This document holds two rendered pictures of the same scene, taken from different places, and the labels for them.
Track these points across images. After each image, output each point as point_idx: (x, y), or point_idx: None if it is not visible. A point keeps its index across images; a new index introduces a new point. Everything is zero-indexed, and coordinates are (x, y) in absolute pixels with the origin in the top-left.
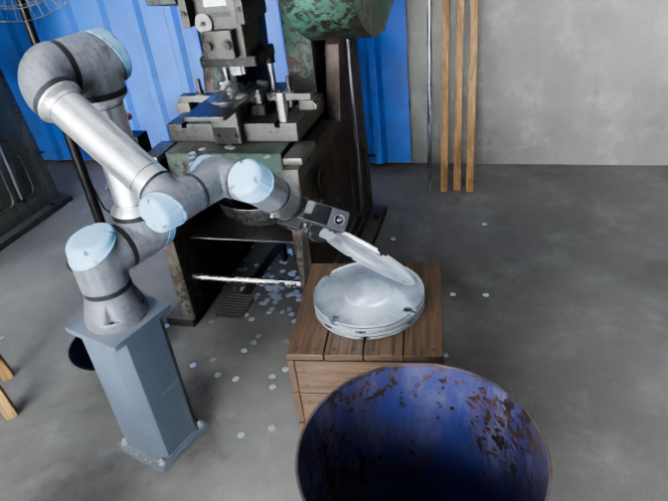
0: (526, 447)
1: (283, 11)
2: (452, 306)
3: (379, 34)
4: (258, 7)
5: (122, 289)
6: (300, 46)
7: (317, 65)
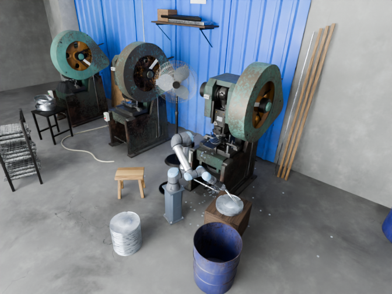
0: (240, 250)
1: None
2: (258, 213)
3: (256, 140)
4: None
5: (176, 183)
6: None
7: None
